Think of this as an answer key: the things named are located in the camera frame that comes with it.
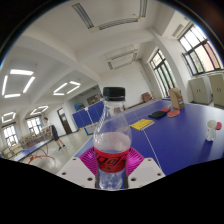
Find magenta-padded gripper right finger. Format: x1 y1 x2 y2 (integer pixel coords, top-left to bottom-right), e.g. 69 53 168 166
126 147 166 190

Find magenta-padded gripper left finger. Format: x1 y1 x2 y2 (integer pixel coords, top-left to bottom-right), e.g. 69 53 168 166
56 146 99 190

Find clear red-labelled drink bottle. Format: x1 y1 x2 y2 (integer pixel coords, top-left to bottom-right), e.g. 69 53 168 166
92 86 132 191

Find yellow book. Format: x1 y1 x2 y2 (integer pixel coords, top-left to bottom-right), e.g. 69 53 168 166
129 118 156 132

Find folded blue table tennis tables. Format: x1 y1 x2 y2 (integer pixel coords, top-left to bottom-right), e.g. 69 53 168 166
71 100 105 130

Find brown chair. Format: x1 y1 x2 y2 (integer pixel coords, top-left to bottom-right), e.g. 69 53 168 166
141 92 153 104

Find white cup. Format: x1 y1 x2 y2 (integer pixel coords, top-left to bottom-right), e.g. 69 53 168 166
205 119 219 142

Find brown cardboard box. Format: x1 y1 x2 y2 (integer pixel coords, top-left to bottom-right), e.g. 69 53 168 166
168 87 186 111

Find white two-door cabinet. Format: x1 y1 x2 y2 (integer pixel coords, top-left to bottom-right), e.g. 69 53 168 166
208 72 224 108
187 75 213 105

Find tall black-framed glass door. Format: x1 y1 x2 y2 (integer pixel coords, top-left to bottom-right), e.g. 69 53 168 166
148 48 177 99

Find group of ceiling lights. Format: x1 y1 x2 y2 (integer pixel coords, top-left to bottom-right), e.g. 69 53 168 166
0 68 82 125

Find white ceiling air conditioner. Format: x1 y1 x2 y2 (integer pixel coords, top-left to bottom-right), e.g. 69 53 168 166
104 45 139 71

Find large black-framed window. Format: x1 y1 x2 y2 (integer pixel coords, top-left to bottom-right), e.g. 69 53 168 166
177 23 224 77

